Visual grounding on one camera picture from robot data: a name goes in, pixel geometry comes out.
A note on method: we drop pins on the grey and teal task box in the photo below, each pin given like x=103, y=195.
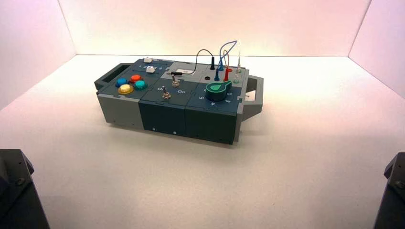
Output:
x=164, y=117

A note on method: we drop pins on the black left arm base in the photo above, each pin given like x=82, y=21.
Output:
x=15, y=196

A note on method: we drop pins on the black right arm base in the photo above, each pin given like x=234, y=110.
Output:
x=394, y=196

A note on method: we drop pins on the green rotary knob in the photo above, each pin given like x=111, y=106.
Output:
x=216, y=90

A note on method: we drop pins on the tall blue banana plug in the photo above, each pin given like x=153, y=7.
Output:
x=217, y=75

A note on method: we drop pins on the white label sticker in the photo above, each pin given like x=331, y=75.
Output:
x=184, y=71

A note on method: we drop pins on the red banana plug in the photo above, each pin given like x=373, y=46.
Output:
x=227, y=75

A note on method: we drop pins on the black lying plug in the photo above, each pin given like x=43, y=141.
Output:
x=176, y=73

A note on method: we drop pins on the black upright plug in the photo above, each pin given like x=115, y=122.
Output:
x=212, y=64

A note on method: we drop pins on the short blue banana plug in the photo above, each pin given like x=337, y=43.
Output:
x=221, y=65

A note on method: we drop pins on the clear tall plug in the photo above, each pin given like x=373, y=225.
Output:
x=239, y=64

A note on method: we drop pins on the white slider knob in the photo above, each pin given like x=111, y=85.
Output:
x=147, y=59
x=150, y=69

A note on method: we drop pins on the teal push button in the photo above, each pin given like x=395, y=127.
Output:
x=140, y=84

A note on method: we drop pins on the orange push button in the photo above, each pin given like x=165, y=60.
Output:
x=136, y=78

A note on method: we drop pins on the yellow push button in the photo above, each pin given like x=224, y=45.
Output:
x=125, y=89

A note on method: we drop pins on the blue push button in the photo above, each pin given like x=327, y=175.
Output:
x=121, y=82

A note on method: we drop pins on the metal toggle switch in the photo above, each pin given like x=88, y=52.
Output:
x=166, y=94
x=175, y=81

